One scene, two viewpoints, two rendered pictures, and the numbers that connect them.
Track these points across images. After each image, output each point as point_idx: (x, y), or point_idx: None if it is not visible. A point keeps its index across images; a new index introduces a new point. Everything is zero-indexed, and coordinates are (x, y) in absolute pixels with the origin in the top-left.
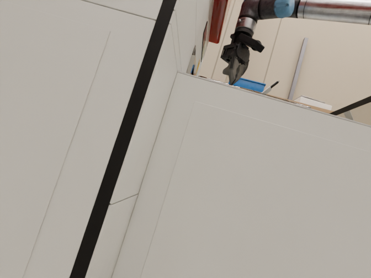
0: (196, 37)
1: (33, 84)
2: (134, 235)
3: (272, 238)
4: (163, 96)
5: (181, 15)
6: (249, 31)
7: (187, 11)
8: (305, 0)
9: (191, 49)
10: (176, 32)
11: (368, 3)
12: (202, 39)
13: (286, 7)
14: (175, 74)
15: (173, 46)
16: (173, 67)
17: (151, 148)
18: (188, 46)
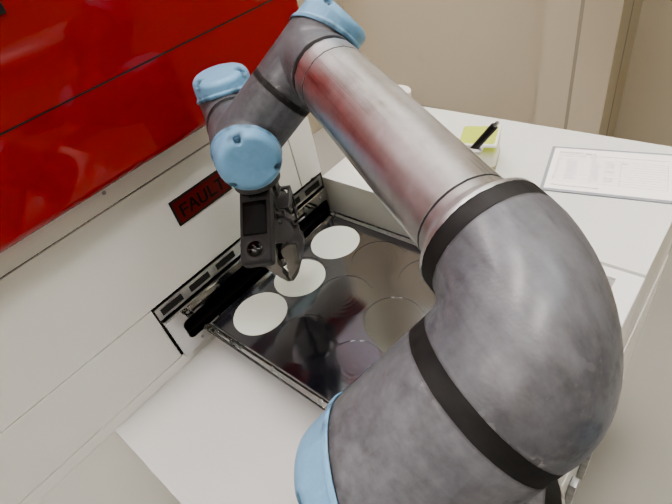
0: (136, 318)
1: None
2: None
3: None
4: (103, 487)
5: (16, 491)
6: (249, 190)
7: (29, 453)
8: (300, 89)
9: (144, 338)
10: (33, 493)
11: (404, 217)
12: (198, 215)
13: (237, 188)
14: (111, 441)
15: (46, 497)
16: (89, 464)
17: (157, 483)
18: (113, 382)
